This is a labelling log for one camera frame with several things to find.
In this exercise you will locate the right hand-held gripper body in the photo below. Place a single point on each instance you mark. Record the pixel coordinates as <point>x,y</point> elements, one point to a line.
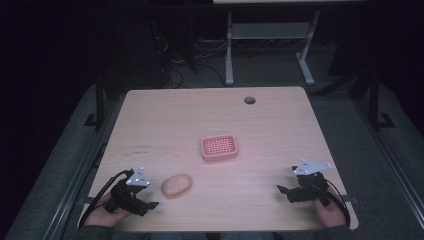
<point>310,186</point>

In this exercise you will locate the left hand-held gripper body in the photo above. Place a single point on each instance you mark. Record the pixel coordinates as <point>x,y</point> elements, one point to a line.
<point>128,195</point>

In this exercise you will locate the pink soap dish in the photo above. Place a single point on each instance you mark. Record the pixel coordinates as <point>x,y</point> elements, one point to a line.
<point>219,148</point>

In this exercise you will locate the person's right hand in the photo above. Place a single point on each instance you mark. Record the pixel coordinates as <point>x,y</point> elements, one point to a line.
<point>330,213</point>

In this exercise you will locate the person's left hand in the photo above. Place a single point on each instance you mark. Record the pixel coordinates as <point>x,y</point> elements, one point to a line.
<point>101,215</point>

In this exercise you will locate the black metal stand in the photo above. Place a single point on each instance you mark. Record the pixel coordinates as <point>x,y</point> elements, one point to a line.
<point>99,103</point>
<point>375,100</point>

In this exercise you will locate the white metal table frame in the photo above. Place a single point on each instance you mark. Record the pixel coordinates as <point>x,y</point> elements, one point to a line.
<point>270,30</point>

